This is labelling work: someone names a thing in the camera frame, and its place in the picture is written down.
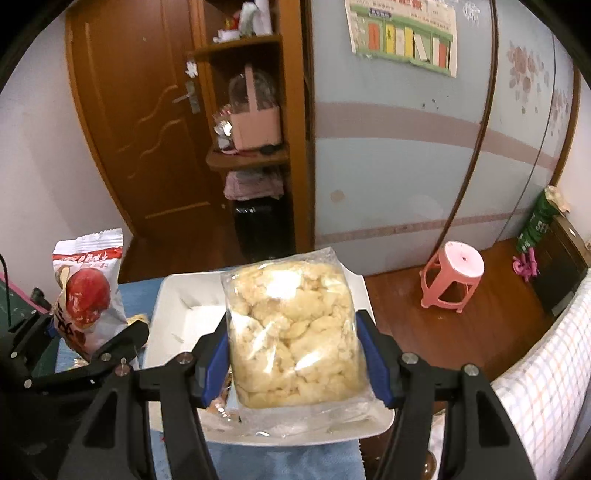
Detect green bag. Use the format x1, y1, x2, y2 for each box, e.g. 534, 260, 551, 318
515, 185, 571, 254

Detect checked blanket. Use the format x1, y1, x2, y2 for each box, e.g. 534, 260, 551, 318
427, 268, 591, 480

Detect wooden corner shelf unit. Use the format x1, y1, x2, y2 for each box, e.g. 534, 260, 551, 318
189, 0, 317, 259

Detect pale blue sliding wardrobe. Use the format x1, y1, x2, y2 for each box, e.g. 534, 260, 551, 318
307, 0, 583, 273

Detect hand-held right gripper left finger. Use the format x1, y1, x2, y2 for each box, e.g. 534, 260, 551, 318
58, 310, 232, 480

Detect black bin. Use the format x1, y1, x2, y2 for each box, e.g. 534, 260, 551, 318
233, 196, 296, 261

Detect wall poster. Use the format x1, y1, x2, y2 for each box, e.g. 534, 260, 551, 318
344, 0, 459, 78

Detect green mat with pink edge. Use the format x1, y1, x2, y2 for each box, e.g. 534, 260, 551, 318
0, 272, 61, 370

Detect clear bag of yellow chips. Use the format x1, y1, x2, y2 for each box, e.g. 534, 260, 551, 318
219, 247, 389, 437

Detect pink basket with handle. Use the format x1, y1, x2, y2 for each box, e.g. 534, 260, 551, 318
228, 65, 282, 151

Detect red and white snack bag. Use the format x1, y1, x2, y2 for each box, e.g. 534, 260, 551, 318
51, 228, 130, 361

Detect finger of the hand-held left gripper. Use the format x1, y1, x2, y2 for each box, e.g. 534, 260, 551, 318
7, 287, 65, 384
23, 320, 150, 393

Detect white bottles on shelf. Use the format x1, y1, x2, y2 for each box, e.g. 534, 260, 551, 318
212, 0, 274, 43

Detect black cable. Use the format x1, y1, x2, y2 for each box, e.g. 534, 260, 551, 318
0, 253, 13, 330

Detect brown wooden door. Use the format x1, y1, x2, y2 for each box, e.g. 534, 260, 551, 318
65, 0, 232, 241

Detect pink plastic stool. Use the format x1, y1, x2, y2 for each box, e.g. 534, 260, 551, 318
419, 241, 485, 315

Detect metal door handle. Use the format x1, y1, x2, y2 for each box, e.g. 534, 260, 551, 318
172, 80, 202, 115

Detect pink plastic toy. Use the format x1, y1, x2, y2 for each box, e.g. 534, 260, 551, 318
512, 247, 541, 280

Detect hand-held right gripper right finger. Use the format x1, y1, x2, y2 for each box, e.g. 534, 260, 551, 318
353, 309, 536, 480

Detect blue cloth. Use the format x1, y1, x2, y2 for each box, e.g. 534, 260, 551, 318
55, 277, 363, 480

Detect pink folded clothing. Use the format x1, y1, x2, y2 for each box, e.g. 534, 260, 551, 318
224, 168, 284, 200

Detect white plastic tray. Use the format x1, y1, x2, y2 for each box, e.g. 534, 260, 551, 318
139, 270, 398, 446

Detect dark wooden cabinet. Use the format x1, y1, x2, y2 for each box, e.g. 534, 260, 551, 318
531, 215, 591, 317

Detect shiny foil packets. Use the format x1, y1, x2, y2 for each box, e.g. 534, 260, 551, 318
212, 104, 236, 153

